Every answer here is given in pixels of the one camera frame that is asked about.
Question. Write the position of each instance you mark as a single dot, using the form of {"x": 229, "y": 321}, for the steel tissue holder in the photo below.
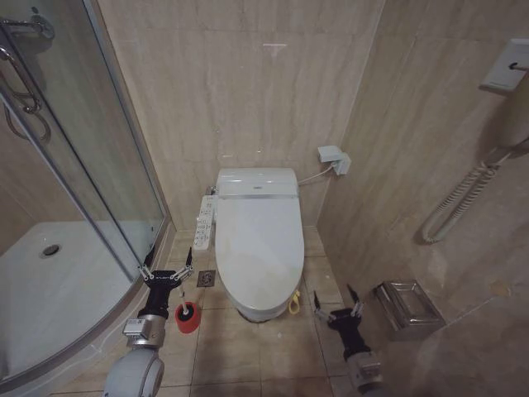
{"x": 407, "y": 308}

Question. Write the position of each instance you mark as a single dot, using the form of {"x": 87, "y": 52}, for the toilet water inlet valve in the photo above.
{"x": 211, "y": 190}

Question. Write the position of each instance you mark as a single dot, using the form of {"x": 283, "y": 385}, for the white toilet bowl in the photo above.
{"x": 260, "y": 312}

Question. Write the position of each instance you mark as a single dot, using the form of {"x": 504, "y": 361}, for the white toilet control panel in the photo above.
{"x": 204, "y": 225}

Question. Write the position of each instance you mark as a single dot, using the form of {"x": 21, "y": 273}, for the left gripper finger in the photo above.
{"x": 144, "y": 269}
{"x": 188, "y": 264}

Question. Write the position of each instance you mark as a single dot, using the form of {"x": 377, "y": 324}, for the curved glass shower enclosure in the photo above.
{"x": 82, "y": 124}

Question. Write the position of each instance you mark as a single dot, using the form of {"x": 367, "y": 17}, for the white shower tray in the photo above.
{"x": 58, "y": 297}

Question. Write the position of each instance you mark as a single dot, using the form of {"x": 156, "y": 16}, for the white toilet lid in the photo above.
{"x": 258, "y": 244}

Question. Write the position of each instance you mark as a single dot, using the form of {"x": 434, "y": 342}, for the red brush holder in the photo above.
{"x": 186, "y": 323}

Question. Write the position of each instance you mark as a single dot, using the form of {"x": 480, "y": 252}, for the chrome shower mixer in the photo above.
{"x": 31, "y": 27}

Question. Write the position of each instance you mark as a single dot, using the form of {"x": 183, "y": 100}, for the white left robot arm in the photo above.
{"x": 134, "y": 372}

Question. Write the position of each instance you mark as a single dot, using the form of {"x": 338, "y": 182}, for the white wall phone base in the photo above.
{"x": 502, "y": 62}

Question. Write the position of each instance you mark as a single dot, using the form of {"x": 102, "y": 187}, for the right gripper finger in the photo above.
{"x": 354, "y": 302}
{"x": 318, "y": 308}

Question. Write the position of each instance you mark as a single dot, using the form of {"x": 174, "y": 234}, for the round shower drain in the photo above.
{"x": 50, "y": 250}

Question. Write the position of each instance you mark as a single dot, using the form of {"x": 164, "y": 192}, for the square metal floor drain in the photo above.
{"x": 206, "y": 279}

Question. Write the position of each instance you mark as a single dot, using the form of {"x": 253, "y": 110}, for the white toilet brush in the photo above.
{"x": 191, "y": 309}

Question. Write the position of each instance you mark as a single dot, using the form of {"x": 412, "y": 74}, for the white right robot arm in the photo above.
{"x": 365, "y": 374}

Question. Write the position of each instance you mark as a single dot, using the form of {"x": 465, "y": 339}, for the white toilet rear unit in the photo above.
{"x": 256, "y": 180}

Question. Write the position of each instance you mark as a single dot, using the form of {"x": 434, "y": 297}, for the grey wall socket box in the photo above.
{"x": 341, "y": 163}

